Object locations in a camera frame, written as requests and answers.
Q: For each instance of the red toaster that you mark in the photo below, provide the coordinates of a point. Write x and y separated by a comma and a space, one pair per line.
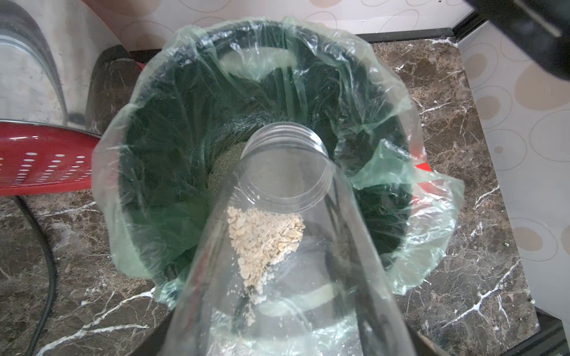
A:
64, 76

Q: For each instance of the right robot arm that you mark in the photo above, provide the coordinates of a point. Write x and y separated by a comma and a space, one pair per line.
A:
539, 28

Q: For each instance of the clear oatmeal jar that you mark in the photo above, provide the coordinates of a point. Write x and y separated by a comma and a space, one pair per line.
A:
286, 265

